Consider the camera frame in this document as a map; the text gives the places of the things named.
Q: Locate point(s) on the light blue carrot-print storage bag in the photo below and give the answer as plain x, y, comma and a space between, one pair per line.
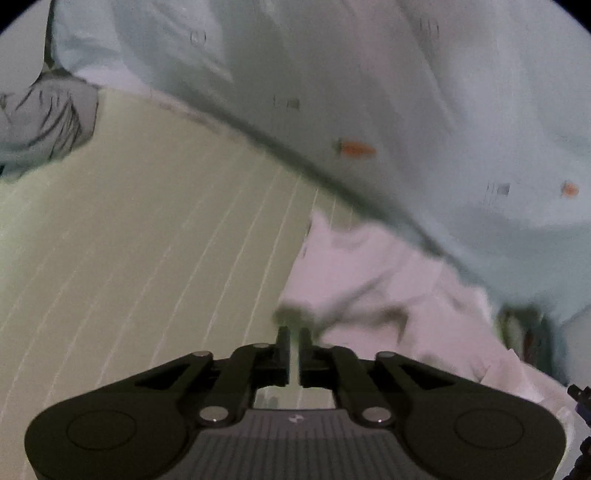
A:
470, 118

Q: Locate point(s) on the grey striped folded garment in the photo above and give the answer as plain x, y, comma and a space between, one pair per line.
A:
45, 122

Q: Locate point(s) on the green grid cutting mat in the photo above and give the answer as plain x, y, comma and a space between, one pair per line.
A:
166, 233

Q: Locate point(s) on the white cloth garment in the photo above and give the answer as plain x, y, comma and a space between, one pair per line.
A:
369, 290

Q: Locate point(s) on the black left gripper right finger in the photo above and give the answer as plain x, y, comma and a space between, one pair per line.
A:
340, 371

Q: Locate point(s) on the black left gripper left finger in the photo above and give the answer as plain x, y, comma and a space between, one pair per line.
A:
248, 369

